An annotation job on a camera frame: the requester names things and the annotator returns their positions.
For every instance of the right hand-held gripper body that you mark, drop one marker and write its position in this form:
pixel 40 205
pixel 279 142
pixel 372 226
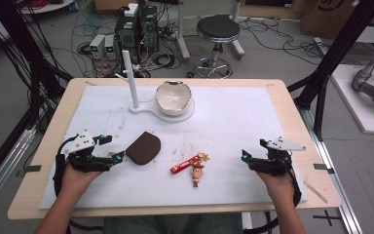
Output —
pixel 277 162

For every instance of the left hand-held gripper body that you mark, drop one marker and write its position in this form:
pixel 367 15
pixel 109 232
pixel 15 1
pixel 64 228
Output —
pixel 84 161

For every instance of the brown pouch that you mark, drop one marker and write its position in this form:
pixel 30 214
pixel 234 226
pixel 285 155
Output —
pixel 144 148

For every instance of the person's left hand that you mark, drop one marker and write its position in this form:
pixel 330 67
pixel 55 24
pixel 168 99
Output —
pixel 76 182

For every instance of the person's right hand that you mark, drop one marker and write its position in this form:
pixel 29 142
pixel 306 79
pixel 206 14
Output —
pixel 280 188

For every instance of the white foam mat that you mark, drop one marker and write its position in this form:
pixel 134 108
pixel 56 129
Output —
pixel 224 130

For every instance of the black tape strip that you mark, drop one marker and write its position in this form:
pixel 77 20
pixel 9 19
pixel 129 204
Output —
pixel 33 168
pixel 323 167

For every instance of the wooden table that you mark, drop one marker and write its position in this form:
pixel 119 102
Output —
pixel 65 112

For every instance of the thin wooden stick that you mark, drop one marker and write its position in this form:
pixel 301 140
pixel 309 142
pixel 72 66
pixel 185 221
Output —
pixel 316 192

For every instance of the white hanger stand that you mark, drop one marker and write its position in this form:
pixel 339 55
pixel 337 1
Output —
pixel 130 81

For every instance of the red candy packet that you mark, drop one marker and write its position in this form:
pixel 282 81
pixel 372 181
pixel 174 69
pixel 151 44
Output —
pixel 183 165

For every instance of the black tape cross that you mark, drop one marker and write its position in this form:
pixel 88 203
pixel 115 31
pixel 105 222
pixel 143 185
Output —
pixel 327 217

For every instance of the white eggshell-shaped bowl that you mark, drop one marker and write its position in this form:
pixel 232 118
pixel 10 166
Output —
pixel 172 99

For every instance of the person's legs in jeans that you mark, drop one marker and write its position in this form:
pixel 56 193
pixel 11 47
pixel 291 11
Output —
pixel 175 224

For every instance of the grey power supply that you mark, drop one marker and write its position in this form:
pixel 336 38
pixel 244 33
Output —
pixel 110 47
pixel 97 45

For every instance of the white platform board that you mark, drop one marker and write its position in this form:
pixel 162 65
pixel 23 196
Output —
pixel 366 120

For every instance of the black computer tower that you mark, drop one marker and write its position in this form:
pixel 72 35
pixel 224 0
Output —
pixel 148 29
pixel 127 35

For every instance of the black round stool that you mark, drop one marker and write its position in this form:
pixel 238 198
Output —
pixel 218 27

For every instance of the white box on tower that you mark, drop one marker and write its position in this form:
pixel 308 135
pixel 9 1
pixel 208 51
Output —
pixel 131 9

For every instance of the cardboard box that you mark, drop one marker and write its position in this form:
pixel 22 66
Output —
pixel 328 16

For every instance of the white round table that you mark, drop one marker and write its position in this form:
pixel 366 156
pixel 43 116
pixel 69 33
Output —
pixel 45 6

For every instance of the aluminium rail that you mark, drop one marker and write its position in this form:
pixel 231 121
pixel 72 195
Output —
pixel 3 169
pixel 334 182

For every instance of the black frame struts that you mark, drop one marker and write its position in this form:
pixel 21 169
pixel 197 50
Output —
pixel 337 48

